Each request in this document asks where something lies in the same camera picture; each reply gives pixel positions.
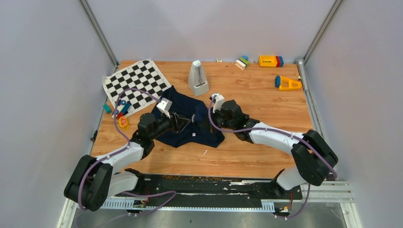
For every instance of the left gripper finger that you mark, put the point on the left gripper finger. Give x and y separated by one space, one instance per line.
182 123
181 117

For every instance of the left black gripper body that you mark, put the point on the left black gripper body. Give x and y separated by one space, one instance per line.
167 124

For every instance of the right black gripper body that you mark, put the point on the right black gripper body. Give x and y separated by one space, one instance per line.
219 120

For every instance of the navy blue garment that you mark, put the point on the navy blue garment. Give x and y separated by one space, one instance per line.
196 132

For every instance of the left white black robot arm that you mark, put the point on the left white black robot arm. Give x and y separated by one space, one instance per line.
95 179

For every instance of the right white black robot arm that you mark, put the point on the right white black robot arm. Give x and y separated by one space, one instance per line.
256 132

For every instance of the white metronome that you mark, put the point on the white metronome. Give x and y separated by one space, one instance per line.
197 80

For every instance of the black white checkerboard mat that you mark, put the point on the black white checkerboard mat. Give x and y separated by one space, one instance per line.
143 75

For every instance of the yellow red toy piece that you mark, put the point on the yellow red toy piece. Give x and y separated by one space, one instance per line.
123 122

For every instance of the blue red toy car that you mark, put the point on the blue red toy car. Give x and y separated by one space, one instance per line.
122 109

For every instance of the white green blue block stack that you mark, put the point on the white green blue block stack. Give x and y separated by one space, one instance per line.
242 62

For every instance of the teal toy block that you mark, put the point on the teal toy block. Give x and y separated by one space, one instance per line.
107 109

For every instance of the yellow blue toy wedge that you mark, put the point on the yellow blue toy wedge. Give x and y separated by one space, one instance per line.
283 83

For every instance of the yellow toy block bin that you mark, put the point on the yellow toy block bin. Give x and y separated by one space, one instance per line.
268 61

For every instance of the red blue block pair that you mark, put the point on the red blue block pair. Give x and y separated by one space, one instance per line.
280 61

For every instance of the grey corner pipe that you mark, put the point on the grey corner pipe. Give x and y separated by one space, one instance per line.
303 77

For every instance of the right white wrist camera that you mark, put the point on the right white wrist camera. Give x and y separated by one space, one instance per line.
216 102

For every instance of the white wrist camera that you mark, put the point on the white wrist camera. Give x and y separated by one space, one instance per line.
216 102
164 106

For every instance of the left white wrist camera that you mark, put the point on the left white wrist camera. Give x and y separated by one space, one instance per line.
164 106

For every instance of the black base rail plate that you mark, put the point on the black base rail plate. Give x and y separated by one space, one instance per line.
201 193

